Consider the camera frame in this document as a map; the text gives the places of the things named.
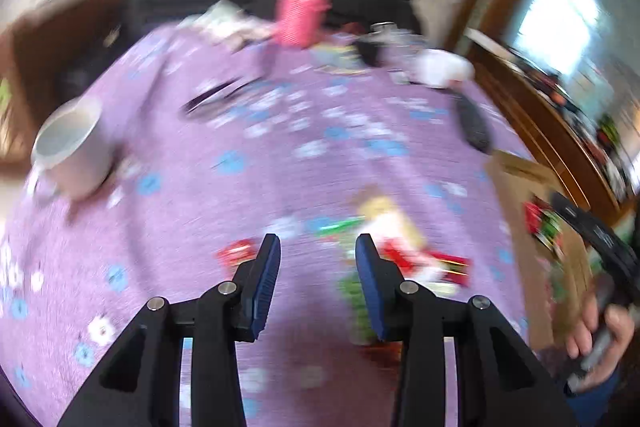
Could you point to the brown chair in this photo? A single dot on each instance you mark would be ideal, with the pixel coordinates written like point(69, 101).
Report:
point(30, 57)

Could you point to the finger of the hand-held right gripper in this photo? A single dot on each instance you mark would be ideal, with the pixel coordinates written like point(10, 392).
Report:
point(570, 212)

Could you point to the green stick packet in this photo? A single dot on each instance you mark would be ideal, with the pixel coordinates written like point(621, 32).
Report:
point(340, 225)

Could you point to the person's right forearm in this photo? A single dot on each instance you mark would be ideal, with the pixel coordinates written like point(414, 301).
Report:
point(595, 402)

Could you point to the white and red sachet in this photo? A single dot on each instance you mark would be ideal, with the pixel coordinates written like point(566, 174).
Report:
point(405, 257)

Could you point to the pink bottle with knitted sleeve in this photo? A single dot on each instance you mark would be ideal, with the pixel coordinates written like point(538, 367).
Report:
point(297, 17)

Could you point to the black glasses case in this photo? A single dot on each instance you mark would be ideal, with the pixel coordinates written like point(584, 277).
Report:
point(472, 127)

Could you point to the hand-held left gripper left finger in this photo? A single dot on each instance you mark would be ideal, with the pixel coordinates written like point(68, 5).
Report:
point(265, 287)

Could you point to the dark-framed eyeglasses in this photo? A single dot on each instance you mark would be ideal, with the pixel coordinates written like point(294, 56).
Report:
point(210, 92)

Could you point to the brown booklet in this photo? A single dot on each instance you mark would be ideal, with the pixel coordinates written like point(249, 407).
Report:
point(335, 57)

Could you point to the white plastic jar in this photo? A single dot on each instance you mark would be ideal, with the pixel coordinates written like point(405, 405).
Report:
point(442, 67)

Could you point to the small red snack packet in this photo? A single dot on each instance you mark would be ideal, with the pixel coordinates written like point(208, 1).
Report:
point(235, 252)

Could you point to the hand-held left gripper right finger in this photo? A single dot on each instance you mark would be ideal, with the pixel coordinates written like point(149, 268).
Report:
point(372, 287)

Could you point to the cardboard box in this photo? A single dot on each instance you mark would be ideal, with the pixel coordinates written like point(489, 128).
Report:
point(520, 217)

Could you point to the person's right hand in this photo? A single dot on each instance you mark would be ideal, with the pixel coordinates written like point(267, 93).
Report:
point(582, 332)

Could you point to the red packet with dark label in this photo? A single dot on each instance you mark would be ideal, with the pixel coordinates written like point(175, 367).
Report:
point(452, 269)

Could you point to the white mug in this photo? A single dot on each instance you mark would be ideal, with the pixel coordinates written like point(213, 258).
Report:
point(75, 157)

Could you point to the clear plastic cup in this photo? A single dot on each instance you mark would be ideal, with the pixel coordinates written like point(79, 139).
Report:
point(395, 37)

